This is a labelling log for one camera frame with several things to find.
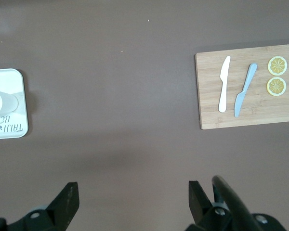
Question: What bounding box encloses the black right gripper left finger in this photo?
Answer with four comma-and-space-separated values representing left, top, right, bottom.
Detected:
7, 181, 80, 231

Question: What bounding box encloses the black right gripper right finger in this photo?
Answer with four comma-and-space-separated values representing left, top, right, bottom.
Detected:
184, 180, 232, 231

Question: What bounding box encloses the bamboo cutting board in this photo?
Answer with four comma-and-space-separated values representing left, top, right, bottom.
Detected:
195, 43, 289, 130

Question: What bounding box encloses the white plastic knife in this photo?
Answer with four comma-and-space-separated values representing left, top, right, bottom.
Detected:
218, 55, 231, 113

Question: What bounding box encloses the grey-blue plastic knife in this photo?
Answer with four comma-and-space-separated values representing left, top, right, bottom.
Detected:
234, 63, 258, 118

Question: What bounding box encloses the white bear print tray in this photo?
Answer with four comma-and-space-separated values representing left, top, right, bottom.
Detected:
0, 68, 29, 141

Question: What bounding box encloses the yellow lemon slice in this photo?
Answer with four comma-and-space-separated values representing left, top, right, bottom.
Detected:
267, 56, 288, 77
266, 77, 287, 97

